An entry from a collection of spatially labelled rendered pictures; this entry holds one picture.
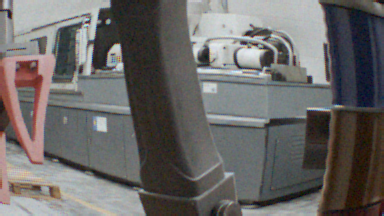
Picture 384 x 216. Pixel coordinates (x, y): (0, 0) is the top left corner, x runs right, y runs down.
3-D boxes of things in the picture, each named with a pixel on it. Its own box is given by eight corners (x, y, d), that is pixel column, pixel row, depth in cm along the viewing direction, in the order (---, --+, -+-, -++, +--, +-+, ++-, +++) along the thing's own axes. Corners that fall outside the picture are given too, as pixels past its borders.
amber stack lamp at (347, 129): (352, 190, 31) (361, 105, 31) (400, 189, 29) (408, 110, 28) (298, 210, 29) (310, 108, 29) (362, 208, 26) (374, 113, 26)
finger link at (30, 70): (18, 148, 53) (1, 36, 56) (-5, 183, 58) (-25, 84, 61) (80, 153, 58) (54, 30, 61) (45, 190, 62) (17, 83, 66)
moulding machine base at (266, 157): (5, 141, 1181) (5, 77, 1175) (46, 142, 1242) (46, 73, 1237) (255, 210, 744) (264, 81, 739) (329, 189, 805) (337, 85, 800)
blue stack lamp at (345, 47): (361, 101, 31) (353, 18, 31) (408, 106, 28) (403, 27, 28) (310, 102, 29) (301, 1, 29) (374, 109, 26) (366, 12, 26)
